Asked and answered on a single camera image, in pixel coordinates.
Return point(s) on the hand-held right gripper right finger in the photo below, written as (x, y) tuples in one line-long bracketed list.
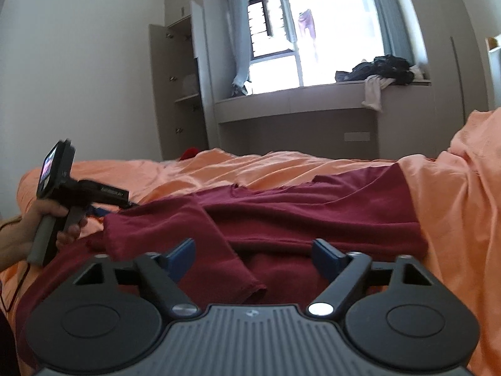
[(325, 256)]

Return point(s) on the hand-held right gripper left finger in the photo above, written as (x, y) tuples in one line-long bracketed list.
[(184, 254)]

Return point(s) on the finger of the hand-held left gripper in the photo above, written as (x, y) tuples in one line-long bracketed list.
[(100, 212)]

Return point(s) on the maroon garment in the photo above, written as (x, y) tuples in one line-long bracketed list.
[(274, 211)]

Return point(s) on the person's left forearm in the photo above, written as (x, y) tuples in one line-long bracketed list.
[(9, 246)]

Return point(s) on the pile of dark clothes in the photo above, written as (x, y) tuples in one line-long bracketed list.
[(387, 66)]

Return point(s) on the person's left hand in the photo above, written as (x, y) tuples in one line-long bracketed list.
[(39, 211)]

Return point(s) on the red cloth item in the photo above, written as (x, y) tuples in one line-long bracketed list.
[(190, 153)]

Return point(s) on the open grey wardrobe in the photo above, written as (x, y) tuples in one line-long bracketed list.
[(160, 86)]

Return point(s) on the grey window bench cabinet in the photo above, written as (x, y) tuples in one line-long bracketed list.
[(297, 125)]

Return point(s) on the orange bed sheet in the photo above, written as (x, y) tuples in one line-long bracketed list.
[(462, 203)]

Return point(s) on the white item in wardrobe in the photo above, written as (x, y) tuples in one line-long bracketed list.
[(190, 86)]

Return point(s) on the white cloth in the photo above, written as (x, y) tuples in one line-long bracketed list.
[(372, 94)]

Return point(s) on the window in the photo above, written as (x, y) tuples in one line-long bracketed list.
[(274, 70)]

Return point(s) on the grey closet door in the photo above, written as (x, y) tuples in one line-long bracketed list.
[(469, 86)]

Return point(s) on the short blue-grey curtain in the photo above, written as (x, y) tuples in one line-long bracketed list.
[(240, 27)]

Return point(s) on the purple hanging garment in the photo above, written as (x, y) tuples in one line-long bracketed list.
[(306, 23)]

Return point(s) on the long blue-grey curtain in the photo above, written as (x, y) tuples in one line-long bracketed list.
[(391, 15)]

